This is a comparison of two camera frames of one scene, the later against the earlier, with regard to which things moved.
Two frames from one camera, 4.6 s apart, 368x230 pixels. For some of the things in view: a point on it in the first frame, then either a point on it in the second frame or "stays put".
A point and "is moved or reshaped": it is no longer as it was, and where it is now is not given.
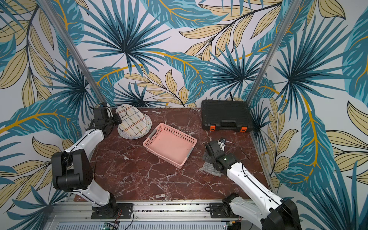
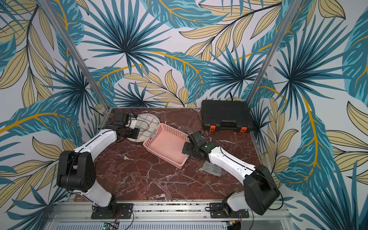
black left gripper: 118,120 → 136,132
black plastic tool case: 226,115 stays put
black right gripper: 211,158 → 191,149
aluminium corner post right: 274,50 stays put
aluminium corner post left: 74,51 stays put
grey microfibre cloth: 209,167 stays put
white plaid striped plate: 134,123 is moved or reshaped
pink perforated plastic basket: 170,144 stays put
